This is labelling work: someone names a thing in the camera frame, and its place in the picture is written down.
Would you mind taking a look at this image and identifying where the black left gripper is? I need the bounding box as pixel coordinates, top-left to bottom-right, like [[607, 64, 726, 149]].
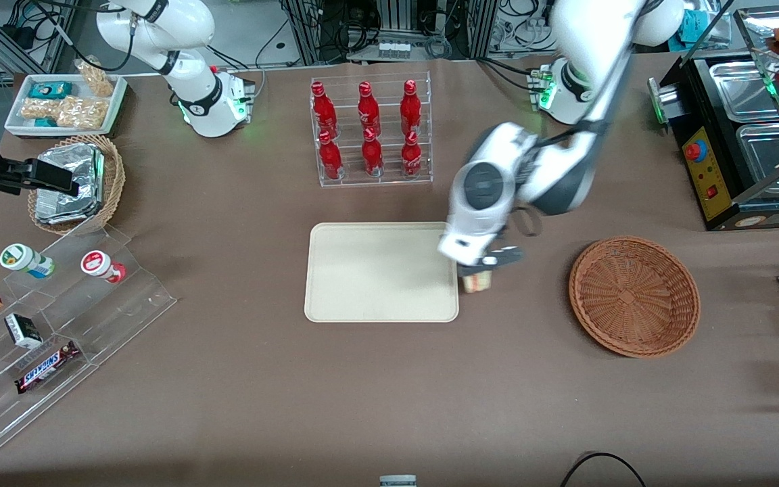
[[458, 246, 525, 278]]

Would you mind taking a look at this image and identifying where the white rectangular snack tray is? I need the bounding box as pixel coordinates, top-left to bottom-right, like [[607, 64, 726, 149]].
[[4, 73, 128, 138]]

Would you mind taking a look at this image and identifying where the light tan wicker basket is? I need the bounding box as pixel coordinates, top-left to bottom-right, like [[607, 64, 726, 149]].
[[27, 134, 126, 236]]

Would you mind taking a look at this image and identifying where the beige plastic tray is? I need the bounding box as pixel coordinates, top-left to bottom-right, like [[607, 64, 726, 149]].
[[304, 222, 460, 323]]

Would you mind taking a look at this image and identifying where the brown round wicker basket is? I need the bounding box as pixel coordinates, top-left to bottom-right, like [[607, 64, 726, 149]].
[[569, 235, 701, 358]]

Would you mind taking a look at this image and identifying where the foil wrapped package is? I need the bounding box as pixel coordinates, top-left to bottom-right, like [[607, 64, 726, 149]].
[[37, 143, 105, 204], [34, 188, 98, 226]]

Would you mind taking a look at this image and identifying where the clear bag of puffed snacks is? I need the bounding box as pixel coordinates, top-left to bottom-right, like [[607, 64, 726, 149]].
[[20, 98, 66, 122], [74, 57, 115, 98], [57, 95, 108, 130]]

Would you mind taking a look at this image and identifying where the green lid yogurt cup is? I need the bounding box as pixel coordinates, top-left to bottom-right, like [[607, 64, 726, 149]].
[[0, 243, 55, 279]]

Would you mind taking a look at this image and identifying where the teal snack box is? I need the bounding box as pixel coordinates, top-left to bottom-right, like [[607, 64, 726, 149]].
[[28, 81, 74, 101]]

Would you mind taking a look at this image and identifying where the red lid yogurt cup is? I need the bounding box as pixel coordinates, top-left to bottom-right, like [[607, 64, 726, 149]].
[[80, 250, 128, 284]]

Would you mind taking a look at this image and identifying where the clear acrylic bottle rack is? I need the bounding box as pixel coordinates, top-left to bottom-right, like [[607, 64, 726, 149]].
[[309, 70, 434, 189]]

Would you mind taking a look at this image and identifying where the red soda bottle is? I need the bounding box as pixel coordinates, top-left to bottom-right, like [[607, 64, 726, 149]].
[[361, 127, 385, 178], [311, 81, 338, 140], [318, 130, 345, 181], [400, 79, 423, 136], [357, 81, 382, 136], [400, 131, 424, 179]]

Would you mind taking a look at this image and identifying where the small black white box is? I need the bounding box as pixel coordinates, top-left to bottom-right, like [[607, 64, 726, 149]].
[[4, 313, 44, 350]]

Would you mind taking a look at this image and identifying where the clear acrylic stepped shelf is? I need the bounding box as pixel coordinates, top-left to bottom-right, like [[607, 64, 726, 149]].
[[0, 223, 178, 461]]

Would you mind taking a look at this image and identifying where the Snickers chocolate bar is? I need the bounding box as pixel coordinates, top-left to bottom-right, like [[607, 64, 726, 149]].
[[15, 340, 82, 395]]

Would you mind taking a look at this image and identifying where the grey power strip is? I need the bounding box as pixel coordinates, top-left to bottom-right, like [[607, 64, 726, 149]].
[[375, 39, 412, 61]]

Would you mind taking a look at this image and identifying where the black food warmer cabinet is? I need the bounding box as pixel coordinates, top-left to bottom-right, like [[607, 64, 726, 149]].
[[647, 5, 779, 232]]

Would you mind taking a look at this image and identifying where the black cable loop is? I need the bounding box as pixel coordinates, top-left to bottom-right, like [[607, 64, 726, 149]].
[[559, 452, 647, 487]]

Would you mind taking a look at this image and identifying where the aluminium frame with cables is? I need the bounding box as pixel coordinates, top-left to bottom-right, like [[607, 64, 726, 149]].
[[280, 0, 498, 63]]

